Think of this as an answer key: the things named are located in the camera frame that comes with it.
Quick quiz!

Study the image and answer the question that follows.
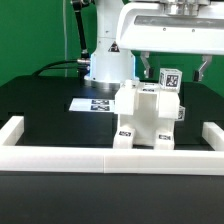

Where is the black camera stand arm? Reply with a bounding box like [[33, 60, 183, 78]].
[[69, 0, 92, 79]]

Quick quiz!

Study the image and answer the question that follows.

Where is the black cable bundle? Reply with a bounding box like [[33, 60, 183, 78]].
[[31, 59, 91, 77]]

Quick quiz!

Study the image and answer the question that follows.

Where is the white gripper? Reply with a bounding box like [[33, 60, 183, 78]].
[[116, 1, 224, 82]]

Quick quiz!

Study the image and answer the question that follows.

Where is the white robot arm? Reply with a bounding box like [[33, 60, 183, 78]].
[[85, 0, 224, 87]]

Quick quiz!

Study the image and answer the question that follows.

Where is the white U-shaped fence frame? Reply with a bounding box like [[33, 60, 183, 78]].
[[0, 116, 224, 176]]

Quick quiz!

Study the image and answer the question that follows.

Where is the white chair seat piece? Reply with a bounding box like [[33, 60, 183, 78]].
[[117, 112, 175, 150]]

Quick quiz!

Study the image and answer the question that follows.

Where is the white chair back piece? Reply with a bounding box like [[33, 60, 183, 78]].
[[114, 80, 180, 119]]

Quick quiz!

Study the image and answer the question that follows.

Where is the white marker sheet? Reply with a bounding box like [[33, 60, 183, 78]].
[[69, 98, 114, 113]]

